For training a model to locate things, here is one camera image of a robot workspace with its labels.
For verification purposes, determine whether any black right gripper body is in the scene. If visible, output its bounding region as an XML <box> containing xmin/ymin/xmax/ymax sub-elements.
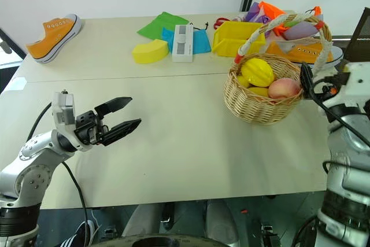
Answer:
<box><xmin>312</xmin><ymin>72</ymin><xmax>351</xmax><ymax>98</ymax></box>

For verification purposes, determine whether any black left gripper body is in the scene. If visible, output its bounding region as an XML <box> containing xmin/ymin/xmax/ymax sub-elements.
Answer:
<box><xmin>73</xmin><ymin>109</ymin><xmax>112</xmax><ymax>152</ymax></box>

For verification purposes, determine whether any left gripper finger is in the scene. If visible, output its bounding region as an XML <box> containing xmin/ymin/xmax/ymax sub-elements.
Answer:
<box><xmin>94</xmin><ymin>96</ymin><xmax>134</xmax><ymax>115</ymax></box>
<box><xmin>99</xmin><ymin>118</ymin><xmax>143</xmax><ymax>148</ymax></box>

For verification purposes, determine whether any pink peach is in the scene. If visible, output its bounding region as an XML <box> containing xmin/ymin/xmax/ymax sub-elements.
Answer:
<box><xmin>267</xmin><ymin>78</ymin><xmax>302</xmax><ymax>101</ymax></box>

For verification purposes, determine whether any yellow mango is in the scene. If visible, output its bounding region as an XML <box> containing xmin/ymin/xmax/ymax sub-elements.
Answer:
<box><xmin>247</xmin><ymin>86</ymin><xmax>271</xmax><ymax>98</ymax></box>

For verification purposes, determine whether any yellow ridged star fruit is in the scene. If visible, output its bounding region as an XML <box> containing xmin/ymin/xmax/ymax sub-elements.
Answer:
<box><xmin>240</xmin><ymin>57</ymin><xmax>275</xmax><ymax>87</ymax></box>

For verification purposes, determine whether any small yellow lemon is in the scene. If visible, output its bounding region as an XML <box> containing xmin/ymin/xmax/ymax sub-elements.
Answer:
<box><xmin>236</xmin><ymin>74</ymin><xmax>252</xmax><ymax>89</ymax></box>

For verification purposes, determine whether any orange canvas sneaker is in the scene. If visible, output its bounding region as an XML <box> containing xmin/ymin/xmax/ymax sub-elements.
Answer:
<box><xmin>265</xmin><ymin>40</ymin><xmax>344</xmax><ymax>64</ymax></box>
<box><xmin>25</xmin><ymin>13</ymin><xmax>83</xmax><ymax>65</ymax></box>

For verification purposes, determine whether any purple cloth bag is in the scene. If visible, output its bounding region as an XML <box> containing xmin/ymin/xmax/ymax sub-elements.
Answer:
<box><xmin>282</xmin><ymin>20</ymin><xmax>322</xmax><ymax>41</ymax></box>
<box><xmin>239</xmin><ymin>1</ymin><xmax>273</xmax><ymax>24</ymax></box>

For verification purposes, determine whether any black mesh chair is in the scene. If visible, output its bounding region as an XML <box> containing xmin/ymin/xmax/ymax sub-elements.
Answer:
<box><xmin>343</xmin><ymin>6</ymin><xmax>370</xmax><ymax>64</ymax></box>

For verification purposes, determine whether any yellow curved foam block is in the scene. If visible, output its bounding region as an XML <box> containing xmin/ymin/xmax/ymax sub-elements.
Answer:
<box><xmin>131</xmin><ymin>38</ymin><xmax>171</xmax><ymax>65</ymax></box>

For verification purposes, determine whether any yellow plastic bin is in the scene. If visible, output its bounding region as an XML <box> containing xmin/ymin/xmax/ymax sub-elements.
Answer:
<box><xmin>212</xmin><ymin>20</ymin><xmax>267</xmax><ymax>58</ymax></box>

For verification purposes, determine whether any green cloth bag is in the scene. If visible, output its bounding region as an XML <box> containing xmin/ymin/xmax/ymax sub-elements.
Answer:
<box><xmin>136</xmin><ymin>11</ymin><xmax>190</xmax><ymax>42</ymax></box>

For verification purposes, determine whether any white rectangular box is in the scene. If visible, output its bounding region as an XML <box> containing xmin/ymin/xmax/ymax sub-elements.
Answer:
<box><xmin>171</xmin><ymin>24</ymin><xmax>194</xmax><ymax>64</ymax></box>

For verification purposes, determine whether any grey rounded robot leg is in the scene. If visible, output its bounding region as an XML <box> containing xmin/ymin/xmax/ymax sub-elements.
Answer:
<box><xmin>205</xmin><ymin>198</ymin><xmax>241</xmax><ymax>247</ymax></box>
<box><xmin>120</xmin><ymin>202</ymin><xmax>163</xmax><ymax>238</ymax></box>

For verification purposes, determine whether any black shoe with white stripes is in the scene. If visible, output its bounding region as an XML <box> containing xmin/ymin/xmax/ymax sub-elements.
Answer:
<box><xmin>53</xmin><ymin>220</ymin><xmax>97</xmax><ymax>247</ymax></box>

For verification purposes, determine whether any dark round disc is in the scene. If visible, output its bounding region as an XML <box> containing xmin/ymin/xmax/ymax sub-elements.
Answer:
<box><xmin>94</xmin><ymin>233</ymin><xmax>232</xmax><ymax>247</ymax></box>

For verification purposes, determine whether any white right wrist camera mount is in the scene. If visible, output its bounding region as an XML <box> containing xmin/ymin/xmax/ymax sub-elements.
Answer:
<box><xmin>343</xmin><ymin>62</ymin><xmax>370</xmax><ymax>106</ymax></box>

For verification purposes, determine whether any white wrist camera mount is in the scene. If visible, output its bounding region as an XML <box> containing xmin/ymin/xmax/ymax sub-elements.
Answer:
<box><xmin>343</xmin><ymin>62</ymin><xmax>370</xmax><ymax>106</ymax></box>
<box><xmin>51</xmin><ymin>90</ymin><xmax>77</xmax><ymax>138</ymax></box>

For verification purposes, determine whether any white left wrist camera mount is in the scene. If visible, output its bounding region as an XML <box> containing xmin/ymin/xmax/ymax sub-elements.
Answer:
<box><xmin>51</xmin><ymin>90</ymin><xmax>77</xmax><ymax>138</ymax></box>

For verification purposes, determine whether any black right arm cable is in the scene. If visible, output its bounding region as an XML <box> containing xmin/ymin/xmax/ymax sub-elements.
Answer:
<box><xmin>311</xmin><ymin>95</ymin><xmax>370</xmax><ymax>151</ymax></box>

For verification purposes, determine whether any wicker basket with rope handle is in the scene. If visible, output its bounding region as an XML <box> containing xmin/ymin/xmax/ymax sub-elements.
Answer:
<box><xmin>223</xmin><ymin>11</ymin><xmax>334</xmax><ymax>127</ymax></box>

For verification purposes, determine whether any red cord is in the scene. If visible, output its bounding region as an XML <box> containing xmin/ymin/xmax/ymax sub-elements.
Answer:
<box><xmin>213</xmin><ymin>16</ymin><xmax>232</xmax><ymax>31</ymax></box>

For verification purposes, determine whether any blue drawstring cloth bag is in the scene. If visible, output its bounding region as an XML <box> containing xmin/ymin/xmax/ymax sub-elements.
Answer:
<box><xmin>161</xmin><ymin>27</ymin><xmax>212</xmax><ymax>55</ymax></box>

